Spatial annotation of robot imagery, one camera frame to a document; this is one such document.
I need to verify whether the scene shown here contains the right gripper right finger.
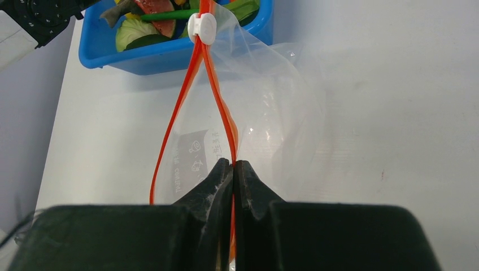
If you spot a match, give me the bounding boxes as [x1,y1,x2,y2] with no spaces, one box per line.
[233,161,441,270]

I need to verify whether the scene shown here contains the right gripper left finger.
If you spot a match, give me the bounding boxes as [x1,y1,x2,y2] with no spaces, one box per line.
[8,158,233,270]

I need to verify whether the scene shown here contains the clear zip top bag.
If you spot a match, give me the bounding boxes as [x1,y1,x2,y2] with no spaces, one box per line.
[149,1,323,269]

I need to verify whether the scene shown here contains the long green bean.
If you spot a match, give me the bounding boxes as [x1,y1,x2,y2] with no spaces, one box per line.
[140,9,199,21]

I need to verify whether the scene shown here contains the pink watermelon slice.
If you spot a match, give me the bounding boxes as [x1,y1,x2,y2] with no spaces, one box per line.
[135,0,176,38]

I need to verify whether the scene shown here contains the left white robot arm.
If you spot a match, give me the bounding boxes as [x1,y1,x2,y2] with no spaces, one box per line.
[1,0,98,70]

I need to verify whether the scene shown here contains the blue plastic bin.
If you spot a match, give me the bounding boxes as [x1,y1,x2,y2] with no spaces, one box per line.
[79,0,274,75]

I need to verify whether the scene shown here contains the pale green cabbage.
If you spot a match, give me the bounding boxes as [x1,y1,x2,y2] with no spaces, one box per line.
[115,19,159,52]

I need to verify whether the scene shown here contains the flat green leaf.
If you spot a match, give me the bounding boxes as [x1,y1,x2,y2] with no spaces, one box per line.
[224,0,260,27]

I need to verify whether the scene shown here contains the grey fish piece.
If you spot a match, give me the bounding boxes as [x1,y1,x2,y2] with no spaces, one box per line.
[99,0,144,28]

